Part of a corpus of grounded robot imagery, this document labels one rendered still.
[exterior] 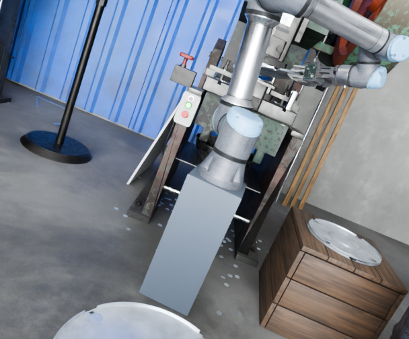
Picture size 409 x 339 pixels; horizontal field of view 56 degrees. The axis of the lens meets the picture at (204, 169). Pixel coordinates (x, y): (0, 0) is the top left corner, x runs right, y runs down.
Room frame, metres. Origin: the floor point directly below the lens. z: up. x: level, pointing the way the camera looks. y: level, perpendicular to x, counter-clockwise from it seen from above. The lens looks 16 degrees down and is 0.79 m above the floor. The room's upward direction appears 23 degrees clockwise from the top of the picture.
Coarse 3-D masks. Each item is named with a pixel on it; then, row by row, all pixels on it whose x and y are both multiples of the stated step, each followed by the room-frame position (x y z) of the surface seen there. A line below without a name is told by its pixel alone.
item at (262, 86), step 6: (258, 78) 1.74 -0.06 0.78; (258, 84) 1.75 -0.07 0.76; (264, 84) 1.63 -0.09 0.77; (270, 84) 1.77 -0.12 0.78; (258, 90) 1.75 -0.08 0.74; (264, 90) 1.75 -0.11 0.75; (252, 96) 1.75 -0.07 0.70; (258, 96) 1.75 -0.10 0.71; (252, 102) 1.75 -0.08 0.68; (258, 102) 1.75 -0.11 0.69; (258, 108) 1.75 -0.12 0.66
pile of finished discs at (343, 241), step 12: (312, 228) 1.36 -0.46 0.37; (324, 228) 1.44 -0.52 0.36; (336, 228) 1.50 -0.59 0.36; (324, 240) 1.30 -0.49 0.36; (336, 240) 1.35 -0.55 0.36; (348, 240) 1.40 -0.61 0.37; (360, 240) 1.48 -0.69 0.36; (348, 252) 1.28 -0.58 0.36; (360, 252) 1.33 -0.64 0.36; (372, 252) 1.39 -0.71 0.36; (372, 264) 1.27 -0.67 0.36
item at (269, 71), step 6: (234, 66) 1.64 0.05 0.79; (264, 66) 1.53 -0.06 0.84; (270, 66) 1.53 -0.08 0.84; (264, 72) 1.72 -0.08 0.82; (270, 72) 1.69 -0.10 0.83; (276, 72) 1.61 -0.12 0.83; (282, 72) 1.59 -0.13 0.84; (288, 72) 1.56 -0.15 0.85; (294, 72) 1.57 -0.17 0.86; (282, 78) 1.78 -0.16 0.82; (288, 78) 1.74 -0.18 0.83
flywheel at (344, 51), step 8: (352, 0) 2.29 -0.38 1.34; (360, 0) 2.23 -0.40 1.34; (368, 0) 1.97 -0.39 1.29; (376, 0) 1.88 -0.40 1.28; (384, 0) 1.86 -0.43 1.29; (352, 8) 2.23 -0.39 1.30; (360, 8) 2.20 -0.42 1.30; (368, 8) 1.94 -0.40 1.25; (376, 8) 1.90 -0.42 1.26; (376, 16) 1.87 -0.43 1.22; (336, 40) 2.21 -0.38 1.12; (344, 40) 2.14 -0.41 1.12; (336, 48) 2.13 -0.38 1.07; (344, 48) 2.08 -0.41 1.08; (352, 48) 1.97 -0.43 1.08; (336, 56) 2.05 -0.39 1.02; (344, 56) 1.90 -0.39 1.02; (336, 64) 1.98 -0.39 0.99
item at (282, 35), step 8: (288, 16) 1.84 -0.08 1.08; (280, 24) 1.84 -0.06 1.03; (288, 24) 1.84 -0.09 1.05; (296, 24) 1.84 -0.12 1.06; (272, 32) 1.83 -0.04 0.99; (280, 32) 1.84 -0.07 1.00; (288, 32) 1.84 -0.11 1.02; (296, 32) 1.85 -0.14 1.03; (272, 40) 1.81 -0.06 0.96; (280, 40) 1.81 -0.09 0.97; (288, 40) 1.84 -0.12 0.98; (272, 48) 1.81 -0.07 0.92; (280, 48) 1.80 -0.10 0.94; (288, 48) 1.84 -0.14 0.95; (272, 56) 1.84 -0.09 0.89; (280, 56) 1.82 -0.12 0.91
